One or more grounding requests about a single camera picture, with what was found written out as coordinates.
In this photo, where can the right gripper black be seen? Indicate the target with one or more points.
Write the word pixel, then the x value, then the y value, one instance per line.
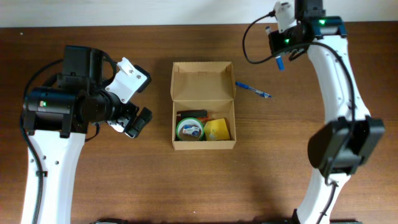
pixel 277 42

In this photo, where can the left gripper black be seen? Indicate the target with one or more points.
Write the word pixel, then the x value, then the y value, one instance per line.
pixel 127 112

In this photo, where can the blue white marker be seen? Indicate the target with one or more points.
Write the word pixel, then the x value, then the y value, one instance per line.
pixel 278 59

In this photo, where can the blue ballpoint pen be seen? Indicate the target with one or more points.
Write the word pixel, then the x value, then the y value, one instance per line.
pixel 256 91

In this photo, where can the brown cardboard box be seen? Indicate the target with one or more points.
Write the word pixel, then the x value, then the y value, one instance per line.
pixel 204 86

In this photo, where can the green tape roll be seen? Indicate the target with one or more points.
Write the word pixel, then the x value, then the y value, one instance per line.
pixel 191 121

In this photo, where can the blue white staples box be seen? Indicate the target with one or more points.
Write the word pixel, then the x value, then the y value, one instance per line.
pixel 191 130

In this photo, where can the red grey stapler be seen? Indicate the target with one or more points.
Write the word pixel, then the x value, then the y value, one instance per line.
pixel 201 115

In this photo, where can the yellow sticky note pad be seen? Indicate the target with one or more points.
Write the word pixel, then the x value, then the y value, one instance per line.
pixel 217 130

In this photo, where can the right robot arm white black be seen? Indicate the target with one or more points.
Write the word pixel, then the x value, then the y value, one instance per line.
pixel 350 134

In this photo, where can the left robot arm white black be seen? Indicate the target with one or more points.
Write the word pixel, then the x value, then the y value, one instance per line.
pixel 91 89

